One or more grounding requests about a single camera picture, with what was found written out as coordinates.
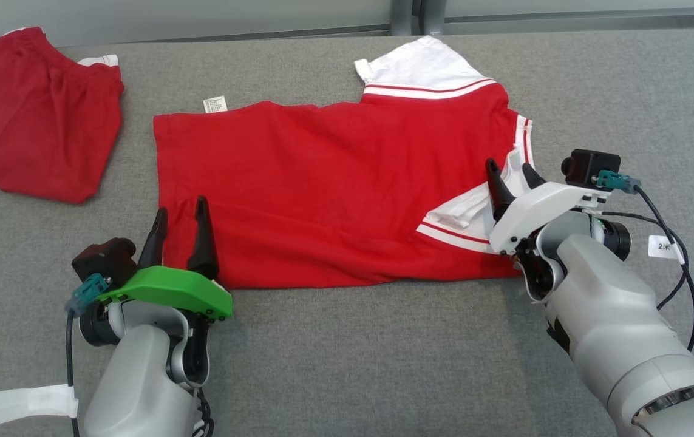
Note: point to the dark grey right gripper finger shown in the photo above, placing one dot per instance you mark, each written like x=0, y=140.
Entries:
x=498, y=191
x=533, y=176

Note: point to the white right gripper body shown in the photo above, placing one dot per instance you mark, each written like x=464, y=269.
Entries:
x=541, y=209

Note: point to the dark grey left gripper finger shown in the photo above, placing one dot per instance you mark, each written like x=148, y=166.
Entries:
x=203, y=243
x=153, y=246

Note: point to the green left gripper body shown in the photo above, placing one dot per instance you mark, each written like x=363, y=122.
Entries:
x=176, y=288

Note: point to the red Bulls shirt white sleeves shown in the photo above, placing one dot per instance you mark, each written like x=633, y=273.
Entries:
x=322, y=194

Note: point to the red garment with white hem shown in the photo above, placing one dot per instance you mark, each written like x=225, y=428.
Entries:
x=43, y=133

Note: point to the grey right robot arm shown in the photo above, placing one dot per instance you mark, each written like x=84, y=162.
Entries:
x=614, y=315

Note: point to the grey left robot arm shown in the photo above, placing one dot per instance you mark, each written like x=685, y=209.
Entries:
x=134, y=388

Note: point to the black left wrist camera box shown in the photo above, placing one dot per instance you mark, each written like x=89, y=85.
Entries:
x=107, y=258

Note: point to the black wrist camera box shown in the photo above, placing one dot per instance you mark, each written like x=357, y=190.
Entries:
x=107, y=258
x=589, y=165

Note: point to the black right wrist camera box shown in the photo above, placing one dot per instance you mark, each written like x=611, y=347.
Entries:
x=589, y=165

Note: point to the grey metal partition post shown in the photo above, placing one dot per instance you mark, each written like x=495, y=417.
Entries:
x=401, y=15
x=433, y=15

